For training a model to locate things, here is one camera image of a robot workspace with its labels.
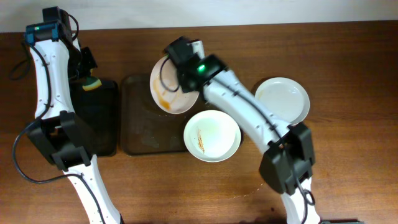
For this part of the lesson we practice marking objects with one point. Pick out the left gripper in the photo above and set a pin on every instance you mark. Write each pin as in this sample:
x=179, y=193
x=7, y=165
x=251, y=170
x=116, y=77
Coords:
x=86, y=66

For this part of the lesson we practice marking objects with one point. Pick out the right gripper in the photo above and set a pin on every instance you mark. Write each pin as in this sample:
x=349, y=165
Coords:
x=175, y=50

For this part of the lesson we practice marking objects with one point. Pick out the green yellow sponge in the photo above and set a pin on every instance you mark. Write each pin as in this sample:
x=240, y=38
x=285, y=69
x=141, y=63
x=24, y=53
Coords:
x=91, y=83

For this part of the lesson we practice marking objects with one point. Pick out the white plate top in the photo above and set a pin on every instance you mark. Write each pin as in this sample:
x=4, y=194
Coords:
x=163, y=80

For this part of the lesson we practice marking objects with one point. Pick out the white plate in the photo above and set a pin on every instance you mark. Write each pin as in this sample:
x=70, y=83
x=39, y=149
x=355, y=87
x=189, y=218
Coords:
x=284, y=97
x=212, y=136
x=163, y=80

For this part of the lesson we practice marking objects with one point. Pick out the white plate bottom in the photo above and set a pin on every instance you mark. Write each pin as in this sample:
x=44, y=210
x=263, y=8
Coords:
x=212, y=136

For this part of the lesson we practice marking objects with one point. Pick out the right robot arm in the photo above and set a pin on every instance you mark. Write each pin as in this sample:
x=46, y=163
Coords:
x=287, y=149

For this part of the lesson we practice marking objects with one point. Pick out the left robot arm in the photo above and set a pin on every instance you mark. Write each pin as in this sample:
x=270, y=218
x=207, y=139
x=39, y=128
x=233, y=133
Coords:
x=76, y=117

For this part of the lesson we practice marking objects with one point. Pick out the black small tray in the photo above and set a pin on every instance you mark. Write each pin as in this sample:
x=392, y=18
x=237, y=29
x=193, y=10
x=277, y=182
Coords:
x=99, y=109

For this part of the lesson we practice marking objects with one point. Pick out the brown serving tray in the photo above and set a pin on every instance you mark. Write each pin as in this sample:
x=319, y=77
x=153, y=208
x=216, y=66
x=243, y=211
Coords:
x=147, y=129

